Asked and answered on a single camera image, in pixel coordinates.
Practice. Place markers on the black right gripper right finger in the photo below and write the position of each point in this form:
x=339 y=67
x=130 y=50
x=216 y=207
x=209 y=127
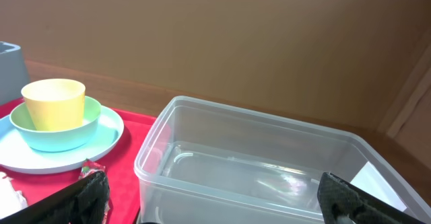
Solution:
x=341 y=202

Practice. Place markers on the clear plastic bin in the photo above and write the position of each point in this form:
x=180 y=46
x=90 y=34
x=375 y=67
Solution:
x=205 y=162

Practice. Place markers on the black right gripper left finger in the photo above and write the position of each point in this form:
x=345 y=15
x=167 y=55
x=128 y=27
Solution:
x=83 y=202

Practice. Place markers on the green bowl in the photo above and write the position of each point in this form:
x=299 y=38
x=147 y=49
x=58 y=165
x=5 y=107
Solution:
x=60 y=140

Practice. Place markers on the white label on bin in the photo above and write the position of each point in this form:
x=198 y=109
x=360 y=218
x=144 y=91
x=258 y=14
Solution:
x=370 y=180

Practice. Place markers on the light blue plate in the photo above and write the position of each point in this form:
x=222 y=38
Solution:
x=17 y=156

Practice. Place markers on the yellow cup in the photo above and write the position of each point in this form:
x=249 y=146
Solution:
x=55 y=104

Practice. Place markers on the white napkin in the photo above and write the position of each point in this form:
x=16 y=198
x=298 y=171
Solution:
x=11 y=200

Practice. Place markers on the grey dishwasher rack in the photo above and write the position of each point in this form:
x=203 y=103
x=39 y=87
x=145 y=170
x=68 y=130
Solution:
x=13 y=72

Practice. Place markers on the red snack wrapper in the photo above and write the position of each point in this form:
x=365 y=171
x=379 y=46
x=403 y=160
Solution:
x=90 y=167

